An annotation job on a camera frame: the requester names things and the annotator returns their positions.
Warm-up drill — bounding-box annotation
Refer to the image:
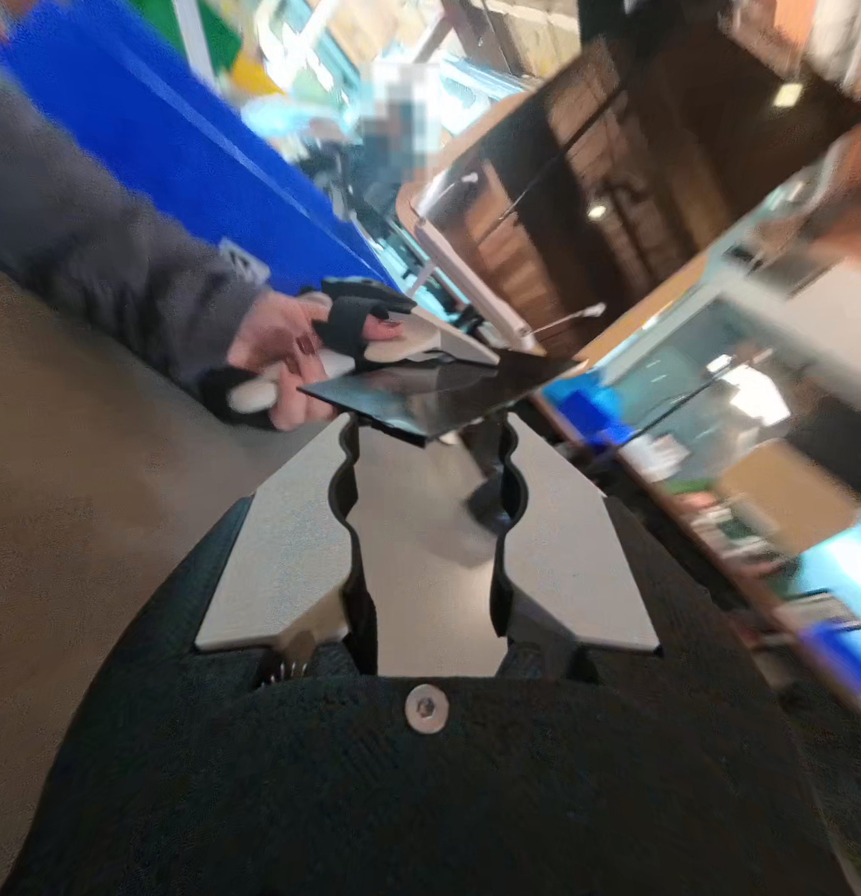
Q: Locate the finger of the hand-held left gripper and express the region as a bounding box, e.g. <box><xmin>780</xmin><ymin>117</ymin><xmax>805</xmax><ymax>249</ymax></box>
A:
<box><xmin>401</xmin><ymin>307</ymin><xmax>503</xmax><ymax>366</ymax></box>

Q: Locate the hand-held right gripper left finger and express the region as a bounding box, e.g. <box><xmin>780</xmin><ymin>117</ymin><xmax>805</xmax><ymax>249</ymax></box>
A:
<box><xmin>194</xmin><ymin>413</ymin><xmax>380</xmax><ymax>677</ymax></box>

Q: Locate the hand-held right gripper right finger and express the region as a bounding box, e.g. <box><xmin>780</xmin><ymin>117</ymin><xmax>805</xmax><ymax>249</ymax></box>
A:
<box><xmin>488</xmin><ymin>412</ymin><xmax>662</xmax><ymax>652</ymax></box>

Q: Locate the black glossy square plate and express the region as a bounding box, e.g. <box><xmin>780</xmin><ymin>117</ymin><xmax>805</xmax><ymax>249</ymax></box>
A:
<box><xmin>296</xmin><ymin>353</ymin><xmax>588</xmax><ymax>449</ymax></box>

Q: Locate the blue plastic bin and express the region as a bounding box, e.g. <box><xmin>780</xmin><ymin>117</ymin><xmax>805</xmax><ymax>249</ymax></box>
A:
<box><xmin>0</xmin><ymin>0</ymin><xmax>403</xmax><ymax>298</ymax></box>

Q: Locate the person's left hand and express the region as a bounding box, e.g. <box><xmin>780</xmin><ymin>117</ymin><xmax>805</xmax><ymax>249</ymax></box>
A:
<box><xmin>226</xmin><ymin>289</ymin><xmax>406</xmax><ymax>433</ymax></box>

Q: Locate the yellow plastic bin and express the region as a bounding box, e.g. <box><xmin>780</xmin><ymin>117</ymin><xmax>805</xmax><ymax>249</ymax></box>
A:
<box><xmin>229</xmin><ymin>55</ymin><xmax>286</xmax><ymax>98</ymax></box>

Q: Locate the green plastic bin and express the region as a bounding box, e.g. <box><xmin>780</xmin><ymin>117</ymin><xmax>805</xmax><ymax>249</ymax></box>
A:
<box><xmin>128</xmin><ymin>0</ymin><xmax>244</xmax><ymax>72</ymax></box>

